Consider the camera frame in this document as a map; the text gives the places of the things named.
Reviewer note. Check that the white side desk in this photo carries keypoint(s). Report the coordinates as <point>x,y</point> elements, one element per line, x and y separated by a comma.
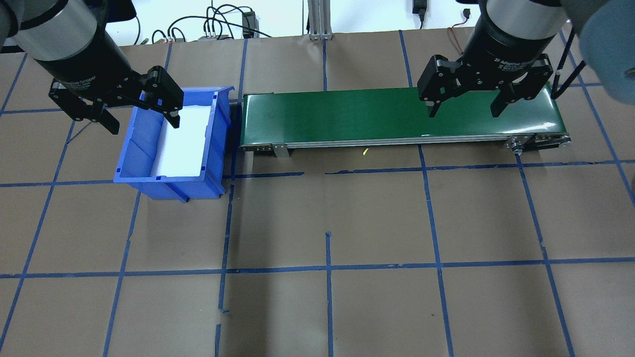
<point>372,15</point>

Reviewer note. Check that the blue plastic storage bin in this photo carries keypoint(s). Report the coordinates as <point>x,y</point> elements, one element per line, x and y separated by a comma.
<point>168,188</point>

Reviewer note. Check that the green conveyor belt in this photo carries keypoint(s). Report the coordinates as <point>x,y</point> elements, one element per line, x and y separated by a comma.
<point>347,114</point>

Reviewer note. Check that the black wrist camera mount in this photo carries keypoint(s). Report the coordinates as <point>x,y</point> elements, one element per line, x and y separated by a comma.
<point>116,7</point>

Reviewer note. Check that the aluminium profile post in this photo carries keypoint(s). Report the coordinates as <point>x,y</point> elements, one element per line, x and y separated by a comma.
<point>320,20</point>

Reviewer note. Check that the black power adapter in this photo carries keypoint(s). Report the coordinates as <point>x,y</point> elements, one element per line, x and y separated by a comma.
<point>249,25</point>

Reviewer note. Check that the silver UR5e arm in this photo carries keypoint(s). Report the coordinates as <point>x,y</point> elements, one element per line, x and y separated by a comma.
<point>526,15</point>
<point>54,25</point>

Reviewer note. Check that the white foam bin liner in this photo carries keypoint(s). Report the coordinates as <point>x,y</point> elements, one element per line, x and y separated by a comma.
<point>183,148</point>

